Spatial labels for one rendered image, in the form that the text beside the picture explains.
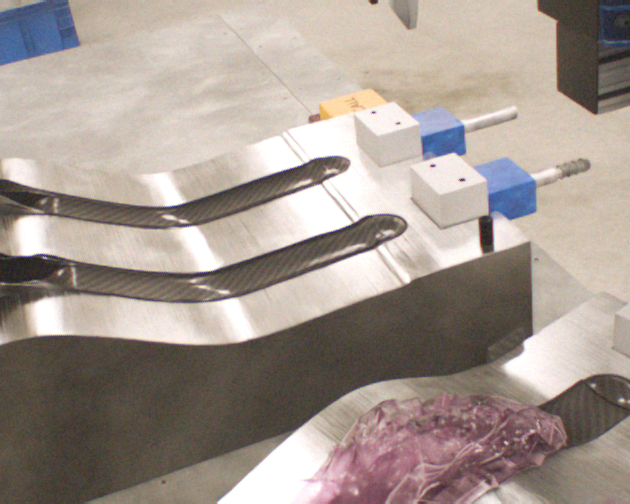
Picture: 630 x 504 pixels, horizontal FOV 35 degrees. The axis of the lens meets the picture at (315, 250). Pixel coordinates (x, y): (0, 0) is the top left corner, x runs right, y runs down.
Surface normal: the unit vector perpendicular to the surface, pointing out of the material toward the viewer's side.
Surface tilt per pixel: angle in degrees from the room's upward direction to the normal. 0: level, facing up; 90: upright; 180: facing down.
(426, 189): 90
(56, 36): 91
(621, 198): 0
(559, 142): 0
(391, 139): 90
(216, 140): 0
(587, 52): 90
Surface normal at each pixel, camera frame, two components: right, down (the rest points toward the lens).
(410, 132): 0.33, 0.47
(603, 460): 0.17, -0.93
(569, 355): -0.14, -0.84
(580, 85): -0.94, 0.28
